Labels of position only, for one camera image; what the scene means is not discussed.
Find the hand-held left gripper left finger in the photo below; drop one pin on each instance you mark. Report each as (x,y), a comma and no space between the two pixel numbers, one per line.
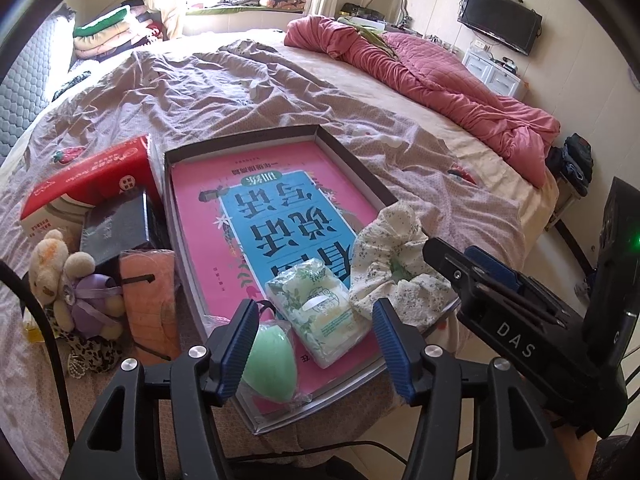
(240,350)

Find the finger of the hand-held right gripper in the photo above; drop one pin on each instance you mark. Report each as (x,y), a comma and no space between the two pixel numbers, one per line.
(492,262)
(450,267)

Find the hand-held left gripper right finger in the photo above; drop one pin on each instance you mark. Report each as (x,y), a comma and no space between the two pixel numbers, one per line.
(395,350)

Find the green egg sponge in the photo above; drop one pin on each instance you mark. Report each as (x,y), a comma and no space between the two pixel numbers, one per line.
(270,365)

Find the white floral cloth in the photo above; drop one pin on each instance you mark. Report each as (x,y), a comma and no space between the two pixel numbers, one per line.
(395,255)

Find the green floral tissue pack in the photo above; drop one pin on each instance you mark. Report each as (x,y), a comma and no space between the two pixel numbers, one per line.
(320,310)

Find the cream teddy bear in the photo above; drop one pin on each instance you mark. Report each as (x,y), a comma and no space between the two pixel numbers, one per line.
(92,300)

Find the yellow white packet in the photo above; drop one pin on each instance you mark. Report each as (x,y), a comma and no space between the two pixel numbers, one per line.
(32,333)

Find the person's right forearm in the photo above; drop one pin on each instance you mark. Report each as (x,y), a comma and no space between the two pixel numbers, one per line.
(570,442)

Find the stool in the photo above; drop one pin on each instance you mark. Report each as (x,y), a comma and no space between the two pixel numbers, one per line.
(562,205)

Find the peach towel pack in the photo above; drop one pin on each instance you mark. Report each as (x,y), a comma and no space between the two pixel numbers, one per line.
(150,305)

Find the beige bed sheet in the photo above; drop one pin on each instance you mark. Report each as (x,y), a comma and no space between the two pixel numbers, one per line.
(500,160)

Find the dark blue clothes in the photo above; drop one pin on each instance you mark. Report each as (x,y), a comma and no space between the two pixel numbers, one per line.
(575,160)

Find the pink book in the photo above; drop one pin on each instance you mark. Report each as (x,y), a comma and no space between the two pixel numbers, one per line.
(200,200)

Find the silver beaded hair accessory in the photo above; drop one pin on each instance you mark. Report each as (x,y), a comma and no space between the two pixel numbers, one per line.
(77,366)

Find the black box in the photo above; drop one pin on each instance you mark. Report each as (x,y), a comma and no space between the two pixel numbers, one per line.
(120,225)

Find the white drawer cabinet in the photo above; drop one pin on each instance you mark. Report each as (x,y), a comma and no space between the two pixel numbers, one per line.
(492,72)

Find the pink quilt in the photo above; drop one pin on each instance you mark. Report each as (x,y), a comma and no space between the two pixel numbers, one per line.
(425,75)

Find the small fuzzy plush toy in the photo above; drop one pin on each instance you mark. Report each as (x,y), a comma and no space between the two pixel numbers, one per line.
(47,260)

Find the red and white tissue box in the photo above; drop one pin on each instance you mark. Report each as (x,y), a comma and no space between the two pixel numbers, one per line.
(85,170)

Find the black television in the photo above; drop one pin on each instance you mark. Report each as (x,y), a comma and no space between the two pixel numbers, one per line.
(500,20)

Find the olive green cloth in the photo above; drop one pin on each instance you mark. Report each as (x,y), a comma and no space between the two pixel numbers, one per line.
(370,32)

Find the lilac printed quilt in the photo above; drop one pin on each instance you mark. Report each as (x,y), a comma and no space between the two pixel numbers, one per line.
(200,90)

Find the dark desk box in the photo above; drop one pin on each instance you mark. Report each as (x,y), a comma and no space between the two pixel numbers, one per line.
(360,11)

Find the patterned pillow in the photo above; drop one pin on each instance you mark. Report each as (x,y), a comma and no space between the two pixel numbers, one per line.
(282,0)

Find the dark floral cloth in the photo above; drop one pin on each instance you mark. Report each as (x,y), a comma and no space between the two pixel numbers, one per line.
(70,84)

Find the stack of folded blankets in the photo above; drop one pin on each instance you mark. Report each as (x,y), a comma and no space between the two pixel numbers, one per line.
(115,32)

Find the grey quilted headboard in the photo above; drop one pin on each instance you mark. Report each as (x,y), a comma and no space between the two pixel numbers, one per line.
(25,75)

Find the curved metal frame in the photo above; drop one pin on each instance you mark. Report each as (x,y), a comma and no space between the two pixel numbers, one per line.
(400,2)

